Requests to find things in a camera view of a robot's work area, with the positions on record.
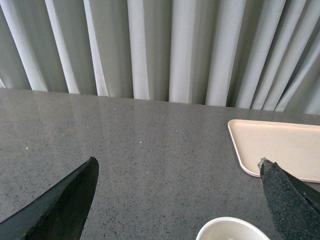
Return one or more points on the cream rectangular tray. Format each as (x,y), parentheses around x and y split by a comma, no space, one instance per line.
(294,147)

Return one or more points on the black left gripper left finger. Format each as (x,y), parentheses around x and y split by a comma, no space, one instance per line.
(58,214)

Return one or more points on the white pleated curtain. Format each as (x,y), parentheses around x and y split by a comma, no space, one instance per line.
(249,54)

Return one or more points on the white smiley mug black handle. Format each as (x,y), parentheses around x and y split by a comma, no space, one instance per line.
(230,228)

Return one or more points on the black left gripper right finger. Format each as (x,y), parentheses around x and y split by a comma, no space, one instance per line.
(294,205)

